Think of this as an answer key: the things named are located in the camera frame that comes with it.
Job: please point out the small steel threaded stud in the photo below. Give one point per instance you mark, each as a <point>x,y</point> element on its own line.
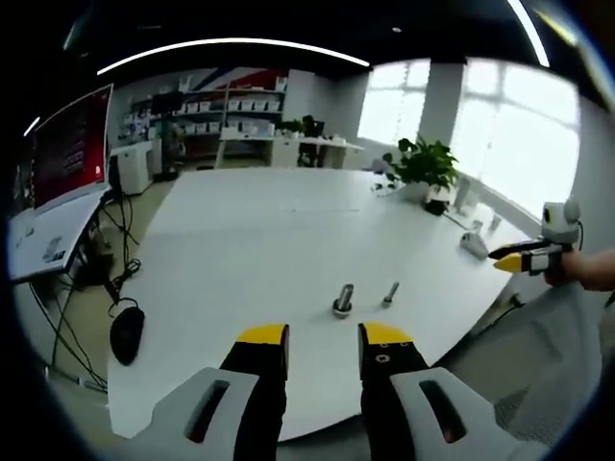
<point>393,290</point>

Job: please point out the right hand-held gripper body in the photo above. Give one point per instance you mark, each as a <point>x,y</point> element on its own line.
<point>559,221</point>

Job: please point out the long curved ceiling light strip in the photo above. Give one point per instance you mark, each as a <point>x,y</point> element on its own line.
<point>230,43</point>

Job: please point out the large steel washer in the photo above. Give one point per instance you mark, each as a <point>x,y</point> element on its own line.
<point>336,312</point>

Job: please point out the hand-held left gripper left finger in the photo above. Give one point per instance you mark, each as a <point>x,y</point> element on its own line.
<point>259,384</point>

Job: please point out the small desk plant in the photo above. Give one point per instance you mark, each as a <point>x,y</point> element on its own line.
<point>290,127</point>

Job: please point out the white mesh office chair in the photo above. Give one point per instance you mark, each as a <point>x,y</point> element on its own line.
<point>552,326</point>

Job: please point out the person's right hand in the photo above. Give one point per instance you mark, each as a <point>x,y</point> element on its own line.
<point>567,269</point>

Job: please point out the black office chair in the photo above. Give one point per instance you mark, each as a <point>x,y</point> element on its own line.
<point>312,132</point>

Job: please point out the white background desk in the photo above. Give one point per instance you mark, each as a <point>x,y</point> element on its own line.
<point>288,143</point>

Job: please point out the white side desk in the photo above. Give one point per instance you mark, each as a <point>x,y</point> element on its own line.
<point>53,230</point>

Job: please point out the white cylinder container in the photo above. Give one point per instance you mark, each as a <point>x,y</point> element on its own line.
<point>463,194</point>

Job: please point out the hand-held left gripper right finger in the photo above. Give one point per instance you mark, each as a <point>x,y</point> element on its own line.
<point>389,389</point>

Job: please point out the white cabinet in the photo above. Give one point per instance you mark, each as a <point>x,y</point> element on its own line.
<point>132,165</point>

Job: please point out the potted green plant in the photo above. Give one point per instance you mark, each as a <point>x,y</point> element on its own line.
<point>425,165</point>

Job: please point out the large steel threaded stud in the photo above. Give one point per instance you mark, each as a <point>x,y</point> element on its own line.
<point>346,294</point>

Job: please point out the small black edge clip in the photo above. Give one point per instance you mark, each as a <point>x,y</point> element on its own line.
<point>516,299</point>

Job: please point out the monitor with red screen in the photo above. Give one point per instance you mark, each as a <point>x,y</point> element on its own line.
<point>72,149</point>

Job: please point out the black upright device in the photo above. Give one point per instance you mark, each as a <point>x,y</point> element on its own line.
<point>114,174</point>

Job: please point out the small black round object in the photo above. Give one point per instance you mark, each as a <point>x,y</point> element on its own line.
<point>436,207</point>

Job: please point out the white handheld controller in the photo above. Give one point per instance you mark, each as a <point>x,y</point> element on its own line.
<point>473,243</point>

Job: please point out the rows of white storage bins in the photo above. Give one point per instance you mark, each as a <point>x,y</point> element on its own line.
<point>240,103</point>

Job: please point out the black oval device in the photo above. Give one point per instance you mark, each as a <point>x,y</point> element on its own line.
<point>126,336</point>

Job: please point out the storage shelving unit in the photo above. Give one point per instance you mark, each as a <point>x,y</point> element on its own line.
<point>211,115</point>

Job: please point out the bright window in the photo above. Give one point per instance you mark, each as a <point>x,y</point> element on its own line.
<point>394,105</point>
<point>523,139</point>

